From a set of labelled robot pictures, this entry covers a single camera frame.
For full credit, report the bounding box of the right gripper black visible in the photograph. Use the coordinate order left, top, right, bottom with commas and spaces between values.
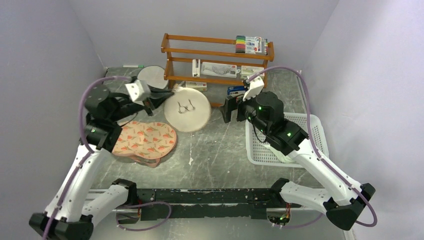
218, 88, 270, 136

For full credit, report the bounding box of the beige mesh laundry bag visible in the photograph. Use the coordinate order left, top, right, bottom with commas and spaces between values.
163, 87, 212, 133

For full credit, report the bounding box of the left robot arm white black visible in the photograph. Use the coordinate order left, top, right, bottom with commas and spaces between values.
29, 83, 174, 240

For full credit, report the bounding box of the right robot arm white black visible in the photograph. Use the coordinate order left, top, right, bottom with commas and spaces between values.
219, 91, 376, 231

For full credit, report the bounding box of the white mesh laundry bag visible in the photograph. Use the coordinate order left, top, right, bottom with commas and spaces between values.
137, 65, 169, 89

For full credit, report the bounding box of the pink floral bra bag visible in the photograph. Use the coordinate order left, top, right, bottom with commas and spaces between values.
112, 121, 178, 168

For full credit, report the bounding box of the blue stapler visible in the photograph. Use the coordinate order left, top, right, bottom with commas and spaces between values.
227, 86, 247, 96

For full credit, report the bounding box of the green white box upper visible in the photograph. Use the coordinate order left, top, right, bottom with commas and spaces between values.
240, 65, 264, 80

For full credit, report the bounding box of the green white box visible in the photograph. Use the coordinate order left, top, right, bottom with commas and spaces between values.
240, 65, 264, 80
185, 81, 208, 92

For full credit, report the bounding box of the green white box lower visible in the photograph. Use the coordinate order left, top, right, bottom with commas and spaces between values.
185, 81, 208, 92

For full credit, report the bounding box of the clear packaged item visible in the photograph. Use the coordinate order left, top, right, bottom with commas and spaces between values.
200, 62, 241, 78

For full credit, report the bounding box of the orange wooden shelf rack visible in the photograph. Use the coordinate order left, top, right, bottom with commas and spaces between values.
160, 33, 275, 88

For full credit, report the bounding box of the white plastic basket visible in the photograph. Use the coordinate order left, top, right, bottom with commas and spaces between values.
245, 112, 330, 169

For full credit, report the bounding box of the marker pen set pack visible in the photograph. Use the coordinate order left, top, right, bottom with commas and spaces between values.
235, 35, 269, 55

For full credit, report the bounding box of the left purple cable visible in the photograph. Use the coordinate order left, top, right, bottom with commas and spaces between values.
41, 75, 133, 240

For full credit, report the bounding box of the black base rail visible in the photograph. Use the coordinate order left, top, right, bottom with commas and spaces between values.
84, 187, 329, 221

